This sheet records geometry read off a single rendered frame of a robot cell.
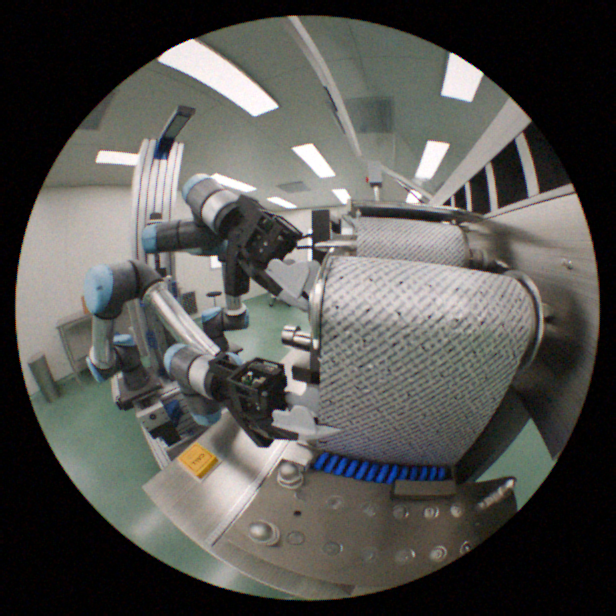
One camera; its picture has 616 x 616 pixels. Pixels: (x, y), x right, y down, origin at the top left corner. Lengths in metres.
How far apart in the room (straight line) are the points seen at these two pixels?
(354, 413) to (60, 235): 3.74
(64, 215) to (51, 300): 1.20
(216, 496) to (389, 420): 0.36
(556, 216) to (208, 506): 0.73
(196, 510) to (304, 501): 0.25
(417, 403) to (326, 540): 0.20
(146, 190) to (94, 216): 2.66
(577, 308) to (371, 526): 0.36
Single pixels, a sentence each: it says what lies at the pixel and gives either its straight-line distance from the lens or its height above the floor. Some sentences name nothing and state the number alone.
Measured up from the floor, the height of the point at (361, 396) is 1.17.
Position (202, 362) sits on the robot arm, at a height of 1.15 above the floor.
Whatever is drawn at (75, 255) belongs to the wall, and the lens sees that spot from 3.63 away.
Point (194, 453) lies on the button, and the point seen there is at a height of 0.92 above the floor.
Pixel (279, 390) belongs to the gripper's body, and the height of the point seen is 1.12.
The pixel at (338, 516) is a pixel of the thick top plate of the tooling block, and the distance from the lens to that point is 0.29.
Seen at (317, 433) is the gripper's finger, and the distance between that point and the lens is 0.27.
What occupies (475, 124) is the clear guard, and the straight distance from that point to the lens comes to 0.61.
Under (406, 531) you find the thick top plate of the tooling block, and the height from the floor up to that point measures 1.03.
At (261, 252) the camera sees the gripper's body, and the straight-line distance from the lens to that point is 0.28.
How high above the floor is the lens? 1.32
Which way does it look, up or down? 16 degrees down
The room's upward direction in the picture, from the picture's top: straight up
